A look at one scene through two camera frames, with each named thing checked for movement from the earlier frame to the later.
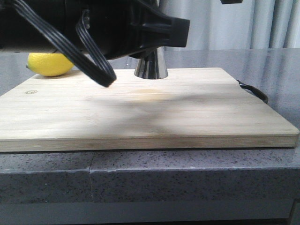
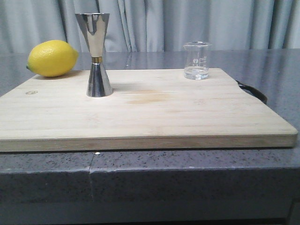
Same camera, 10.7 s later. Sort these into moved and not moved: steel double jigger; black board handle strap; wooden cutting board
Moved: steel double jigger
Not moved: black board handle strap; wooden cutting board
